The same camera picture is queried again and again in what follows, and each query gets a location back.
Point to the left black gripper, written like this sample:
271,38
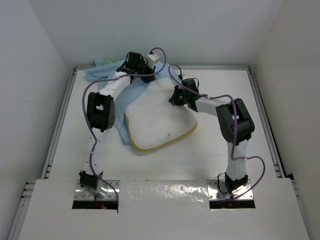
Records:
150,71

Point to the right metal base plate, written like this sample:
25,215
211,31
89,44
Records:
217,191

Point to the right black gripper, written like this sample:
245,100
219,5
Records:
174,100

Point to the blue green pillowcase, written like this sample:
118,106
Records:
126,97

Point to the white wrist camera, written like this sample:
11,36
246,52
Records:
152,60
183,76

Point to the white yellow pillow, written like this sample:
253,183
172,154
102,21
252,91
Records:
153,122

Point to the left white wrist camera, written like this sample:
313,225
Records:
152,60

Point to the white front cover board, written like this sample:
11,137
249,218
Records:
164,210

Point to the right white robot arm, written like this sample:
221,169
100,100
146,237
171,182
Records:
235,124

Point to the metal base plate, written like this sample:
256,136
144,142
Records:
103,192
217,191

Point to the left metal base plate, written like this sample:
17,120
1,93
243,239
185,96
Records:
103,192

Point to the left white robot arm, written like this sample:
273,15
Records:
98,106

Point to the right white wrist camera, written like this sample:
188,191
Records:
183,76

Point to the aluminium table frame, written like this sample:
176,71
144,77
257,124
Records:
201,156

